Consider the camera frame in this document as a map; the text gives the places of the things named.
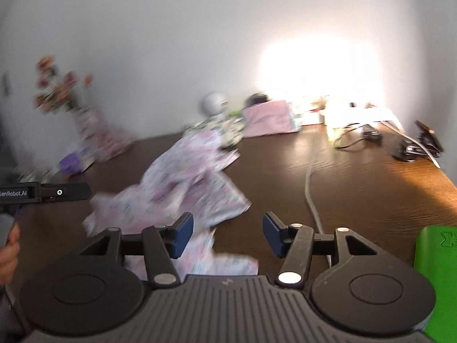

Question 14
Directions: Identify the pink floral garment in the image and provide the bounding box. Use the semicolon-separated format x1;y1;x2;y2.
83;132;259;279

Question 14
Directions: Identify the person's left hand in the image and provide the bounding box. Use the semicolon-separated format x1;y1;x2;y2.
0;224;20;286

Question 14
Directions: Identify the purple tissue pack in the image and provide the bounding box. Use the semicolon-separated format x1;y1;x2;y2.
59;149;95;177

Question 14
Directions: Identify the floral paper vase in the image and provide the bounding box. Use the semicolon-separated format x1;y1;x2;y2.
72;106;133;162

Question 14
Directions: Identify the pink artificial flower bouquet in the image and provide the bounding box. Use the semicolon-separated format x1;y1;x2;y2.
33;55;94;114

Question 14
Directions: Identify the pink fabric storage bag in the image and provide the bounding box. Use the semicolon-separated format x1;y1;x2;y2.
242;101;298;138

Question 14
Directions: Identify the blue flower fabric bag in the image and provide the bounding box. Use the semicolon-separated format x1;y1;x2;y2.
183;114;246;148

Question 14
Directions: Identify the green plastic object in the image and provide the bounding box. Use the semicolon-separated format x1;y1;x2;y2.
414;225;457;342

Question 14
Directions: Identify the black clip device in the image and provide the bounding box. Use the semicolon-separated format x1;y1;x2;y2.
392;120;444;163

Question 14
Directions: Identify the white round robot toy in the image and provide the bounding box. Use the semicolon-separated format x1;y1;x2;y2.
201;91;228;117

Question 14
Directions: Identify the white power cable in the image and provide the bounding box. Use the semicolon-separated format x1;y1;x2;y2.
304;128;335;269

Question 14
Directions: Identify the black charger with cable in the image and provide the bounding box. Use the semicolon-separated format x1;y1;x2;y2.
333;123;383;150

